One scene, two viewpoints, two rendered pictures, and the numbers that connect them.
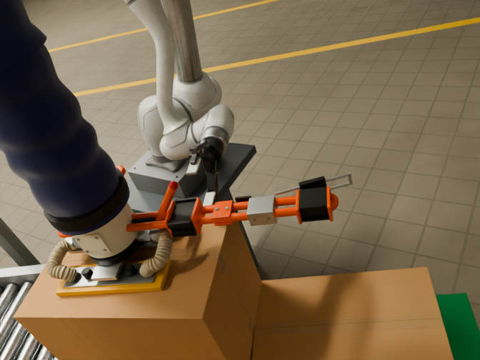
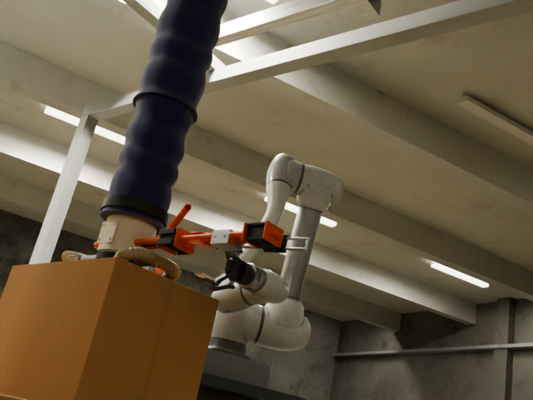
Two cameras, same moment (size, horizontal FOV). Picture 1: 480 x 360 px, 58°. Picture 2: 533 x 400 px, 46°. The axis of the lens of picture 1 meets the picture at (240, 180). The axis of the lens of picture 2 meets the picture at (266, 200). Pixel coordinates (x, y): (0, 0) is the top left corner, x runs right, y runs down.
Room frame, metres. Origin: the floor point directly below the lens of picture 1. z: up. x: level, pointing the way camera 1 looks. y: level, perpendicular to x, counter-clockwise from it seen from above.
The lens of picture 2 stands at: (-0.71, -0.77, 0.54)
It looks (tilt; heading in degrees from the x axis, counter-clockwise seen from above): 22 degrees up; 23
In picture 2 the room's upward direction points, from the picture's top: 12 degrees clockwise
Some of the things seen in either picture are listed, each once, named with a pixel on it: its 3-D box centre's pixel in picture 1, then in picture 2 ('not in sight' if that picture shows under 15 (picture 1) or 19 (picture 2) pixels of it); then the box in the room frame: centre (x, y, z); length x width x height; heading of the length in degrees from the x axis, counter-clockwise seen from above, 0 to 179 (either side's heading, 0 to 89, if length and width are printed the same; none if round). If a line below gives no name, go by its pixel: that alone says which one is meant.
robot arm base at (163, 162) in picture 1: (167, 150); (224, 349); (1.61, 0.25, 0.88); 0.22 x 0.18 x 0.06; 44
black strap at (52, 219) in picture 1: (86, 196); (136, 213); (0.99, 0.41, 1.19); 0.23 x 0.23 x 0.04
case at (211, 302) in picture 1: (152, 297); (93, 344); (0.97, 0.40, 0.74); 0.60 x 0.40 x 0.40; 67
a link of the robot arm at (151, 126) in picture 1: (161, 122); (235, 315); (1.60, 0.22, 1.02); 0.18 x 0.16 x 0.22; 123
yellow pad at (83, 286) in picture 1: (110, 274); not in sight; (0.90, 0.44, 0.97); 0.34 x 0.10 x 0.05; 70
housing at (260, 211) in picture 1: (262, 210); (227, 240); (0.83, -0.03, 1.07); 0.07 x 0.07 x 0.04; 70
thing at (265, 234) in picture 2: (314, 205); (262, 235); (0.78, -0.15, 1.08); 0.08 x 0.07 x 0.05; 70
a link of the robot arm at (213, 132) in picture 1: (213, 142); (250, 277); (1.22, 0.04, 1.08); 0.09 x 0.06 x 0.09; 70
